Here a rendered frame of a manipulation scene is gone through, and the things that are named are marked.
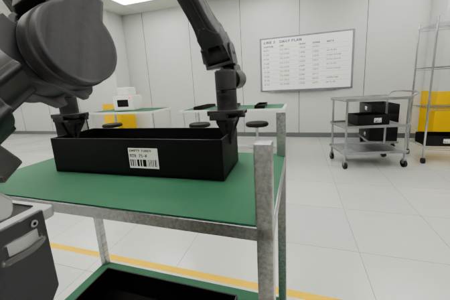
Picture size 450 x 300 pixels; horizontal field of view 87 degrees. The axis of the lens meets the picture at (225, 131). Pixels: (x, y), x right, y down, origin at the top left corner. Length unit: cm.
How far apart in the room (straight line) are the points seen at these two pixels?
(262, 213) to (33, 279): 34
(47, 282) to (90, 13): 36
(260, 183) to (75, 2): 34
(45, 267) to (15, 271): 4
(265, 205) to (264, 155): 9
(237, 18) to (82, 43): 534
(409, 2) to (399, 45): 71
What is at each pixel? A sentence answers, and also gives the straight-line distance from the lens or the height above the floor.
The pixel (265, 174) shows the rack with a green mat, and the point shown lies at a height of 105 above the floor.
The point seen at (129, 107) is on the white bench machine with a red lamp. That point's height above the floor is 87.
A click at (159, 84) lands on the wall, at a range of 620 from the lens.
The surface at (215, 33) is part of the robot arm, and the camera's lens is 61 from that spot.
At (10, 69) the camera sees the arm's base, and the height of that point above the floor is 122.
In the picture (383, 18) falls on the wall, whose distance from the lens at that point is 554.
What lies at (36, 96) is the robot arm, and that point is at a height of 120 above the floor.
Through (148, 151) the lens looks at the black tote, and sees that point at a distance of 70.
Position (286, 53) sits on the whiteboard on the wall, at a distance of 526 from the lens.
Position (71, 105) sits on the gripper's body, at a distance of 95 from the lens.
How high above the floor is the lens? 120
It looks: 11 degrees down
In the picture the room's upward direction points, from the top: 3 degrees counter-clockwise
